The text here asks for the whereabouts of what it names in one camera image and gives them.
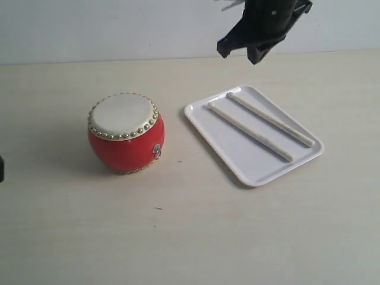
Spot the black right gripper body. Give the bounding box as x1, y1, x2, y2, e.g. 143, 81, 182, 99
242, 0, 313, 46

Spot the white drumstick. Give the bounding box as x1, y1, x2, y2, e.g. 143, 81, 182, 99
227, 92, 315, 148
207, 102, 295, 162

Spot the small red drum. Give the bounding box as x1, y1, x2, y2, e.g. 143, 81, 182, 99
87, 92, 165, 173

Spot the white rectangular plastic tray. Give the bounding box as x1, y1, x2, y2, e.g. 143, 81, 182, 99
184, 85, 324, 187

